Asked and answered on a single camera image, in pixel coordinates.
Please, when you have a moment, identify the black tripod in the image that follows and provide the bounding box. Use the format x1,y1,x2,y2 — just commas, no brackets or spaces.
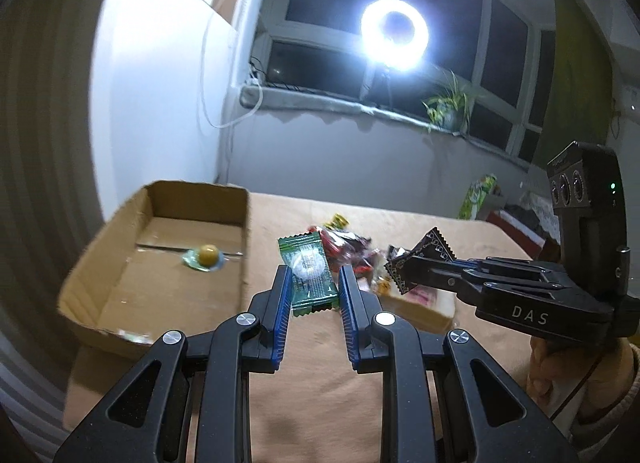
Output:
360,67,394,110

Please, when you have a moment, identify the black patterned snack packet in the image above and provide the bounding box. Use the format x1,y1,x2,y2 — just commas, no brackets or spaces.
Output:
385,227,457,295

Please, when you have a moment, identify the grey windowsill cloth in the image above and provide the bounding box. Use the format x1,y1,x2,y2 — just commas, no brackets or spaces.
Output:
239,85,529,170

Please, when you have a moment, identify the red clear date packet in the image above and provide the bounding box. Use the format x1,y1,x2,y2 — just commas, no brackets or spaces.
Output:
307,226,349,258

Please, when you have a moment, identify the ring light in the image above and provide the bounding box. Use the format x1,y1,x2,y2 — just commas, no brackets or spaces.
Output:
360,0,430,72

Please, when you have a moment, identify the green mint candy packet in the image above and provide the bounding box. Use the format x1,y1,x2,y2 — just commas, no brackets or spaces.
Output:
278,231,340,317

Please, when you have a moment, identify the brown cardboard box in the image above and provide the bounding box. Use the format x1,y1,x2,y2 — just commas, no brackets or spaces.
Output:
58,180,250,360

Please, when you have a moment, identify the small yellow candy packet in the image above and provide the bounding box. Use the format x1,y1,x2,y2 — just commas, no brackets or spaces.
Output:
323,214,349,230

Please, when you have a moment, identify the red clear snack packet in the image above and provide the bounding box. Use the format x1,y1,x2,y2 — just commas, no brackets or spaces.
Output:
326,231,381,278

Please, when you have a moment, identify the white cable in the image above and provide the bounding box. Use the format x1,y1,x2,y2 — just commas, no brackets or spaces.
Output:
199,17,264,131

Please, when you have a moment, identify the brown Snickers bar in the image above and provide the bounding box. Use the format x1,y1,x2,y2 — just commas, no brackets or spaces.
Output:
386,244,411,263

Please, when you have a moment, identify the packaged sliced bread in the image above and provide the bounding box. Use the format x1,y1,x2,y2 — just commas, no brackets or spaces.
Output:
376,287,456,334

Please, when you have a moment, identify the green white bag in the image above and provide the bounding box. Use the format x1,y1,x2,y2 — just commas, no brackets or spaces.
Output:
458,174,497,220

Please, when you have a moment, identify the white lace cloth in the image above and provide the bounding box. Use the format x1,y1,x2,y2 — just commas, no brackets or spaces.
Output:
520,190,561,244

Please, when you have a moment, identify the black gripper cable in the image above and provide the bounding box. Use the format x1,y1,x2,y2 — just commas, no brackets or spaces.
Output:
549,347,604,421

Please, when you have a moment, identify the person's right hand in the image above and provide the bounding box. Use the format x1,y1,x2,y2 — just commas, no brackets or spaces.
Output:
526,337,639,420

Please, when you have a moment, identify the potted spider plant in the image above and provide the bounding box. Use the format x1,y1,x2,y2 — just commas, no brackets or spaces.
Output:
421,70,487,135

